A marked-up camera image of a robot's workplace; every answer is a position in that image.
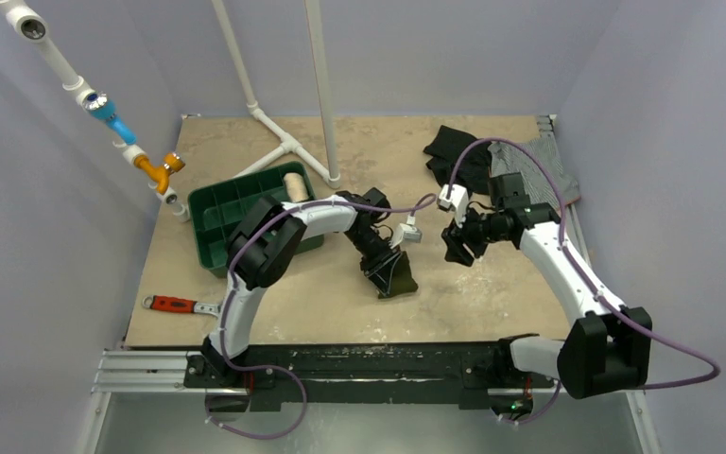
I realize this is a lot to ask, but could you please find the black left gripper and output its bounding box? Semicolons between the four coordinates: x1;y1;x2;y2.
345;228;402;296

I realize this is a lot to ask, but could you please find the olive green underwear cream waistband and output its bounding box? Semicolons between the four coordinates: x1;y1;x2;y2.
379;252;419;299

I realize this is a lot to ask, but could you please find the green divided organizer tray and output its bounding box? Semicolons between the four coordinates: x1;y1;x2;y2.
188;162;316;279

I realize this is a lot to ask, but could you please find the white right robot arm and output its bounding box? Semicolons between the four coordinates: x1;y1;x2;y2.
438;173;652;399

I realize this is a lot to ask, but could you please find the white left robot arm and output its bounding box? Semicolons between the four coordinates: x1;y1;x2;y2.
207;188;418;387

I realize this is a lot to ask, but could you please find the black striped underwear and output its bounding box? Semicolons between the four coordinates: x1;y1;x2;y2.
423;125;493;195

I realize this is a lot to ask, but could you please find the grey striped underwear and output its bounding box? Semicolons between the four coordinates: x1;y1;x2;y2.
488;136;580;207

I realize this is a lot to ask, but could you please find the cream rolled underwear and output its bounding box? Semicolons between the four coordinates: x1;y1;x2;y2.
283;172;311;203

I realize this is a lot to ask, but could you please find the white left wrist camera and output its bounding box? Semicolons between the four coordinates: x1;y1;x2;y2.
390;223;423;248

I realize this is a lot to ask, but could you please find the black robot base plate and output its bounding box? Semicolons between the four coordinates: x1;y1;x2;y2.
183;340;554;414

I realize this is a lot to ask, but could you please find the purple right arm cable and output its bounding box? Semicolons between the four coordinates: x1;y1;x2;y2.
447;137;722;426

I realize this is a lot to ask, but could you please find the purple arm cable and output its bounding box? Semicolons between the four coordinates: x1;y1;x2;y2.
447;137;722;426
202;192;438;441

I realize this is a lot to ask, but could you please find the white PVC pipe frame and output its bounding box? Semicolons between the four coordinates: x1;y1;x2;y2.
182;1;341;189

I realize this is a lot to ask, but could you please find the adjustable wrench red handle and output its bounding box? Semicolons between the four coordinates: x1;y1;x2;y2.
142;295;221;317

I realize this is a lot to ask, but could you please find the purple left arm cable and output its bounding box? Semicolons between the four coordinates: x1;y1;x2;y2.
202;192;438;441

